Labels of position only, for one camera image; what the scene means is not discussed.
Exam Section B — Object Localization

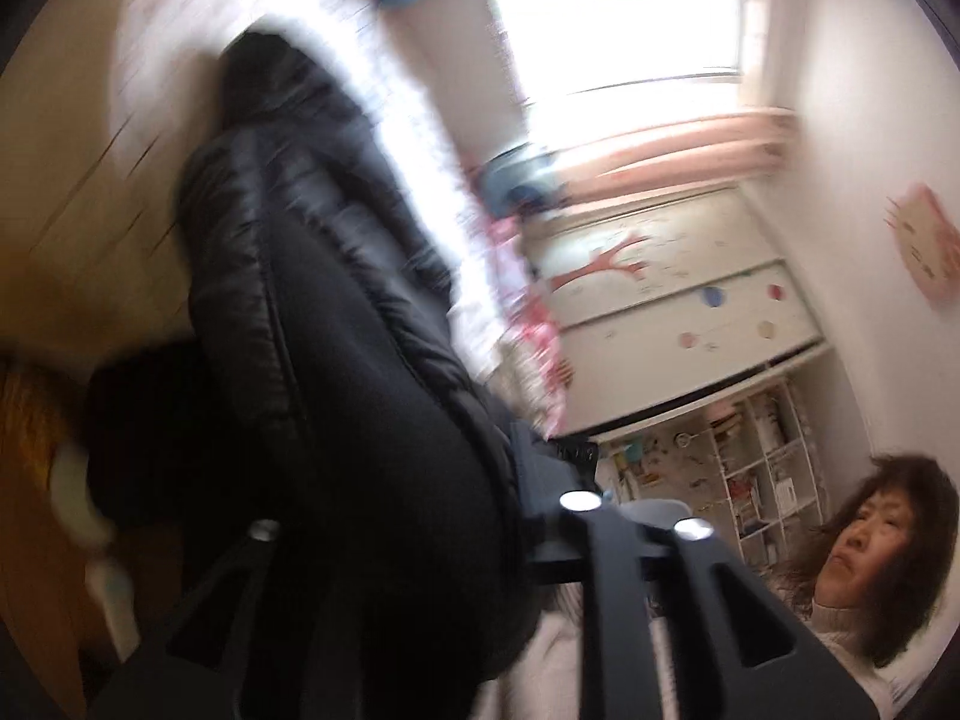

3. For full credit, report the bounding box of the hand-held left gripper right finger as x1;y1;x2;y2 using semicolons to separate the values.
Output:
510;420;880;720

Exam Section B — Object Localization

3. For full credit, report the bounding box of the window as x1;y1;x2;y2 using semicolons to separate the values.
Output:
487;0;758;128

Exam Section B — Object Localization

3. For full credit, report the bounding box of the white slipper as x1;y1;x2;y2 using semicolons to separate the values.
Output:
51;441;143;638

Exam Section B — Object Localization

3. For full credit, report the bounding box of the woman with dark hair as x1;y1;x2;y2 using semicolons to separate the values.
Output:
780;454;960;661

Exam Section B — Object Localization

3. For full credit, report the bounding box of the white wardrobe with tree decal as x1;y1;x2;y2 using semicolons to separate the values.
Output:
525;187;830;436

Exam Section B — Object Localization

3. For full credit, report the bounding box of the pink wall sticker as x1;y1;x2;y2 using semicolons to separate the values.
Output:
885;180;960;308

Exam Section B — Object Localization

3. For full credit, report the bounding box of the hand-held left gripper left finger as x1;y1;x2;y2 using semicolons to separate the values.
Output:
90;517;301;720

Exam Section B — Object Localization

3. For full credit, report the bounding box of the white shelf unit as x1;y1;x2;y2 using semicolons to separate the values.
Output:
592;379;833;571

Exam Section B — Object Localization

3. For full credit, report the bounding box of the black puffer jacket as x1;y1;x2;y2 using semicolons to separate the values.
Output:
82;30;571;720

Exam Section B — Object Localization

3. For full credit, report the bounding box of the person's torso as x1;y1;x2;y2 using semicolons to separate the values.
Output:
487;585;912;720

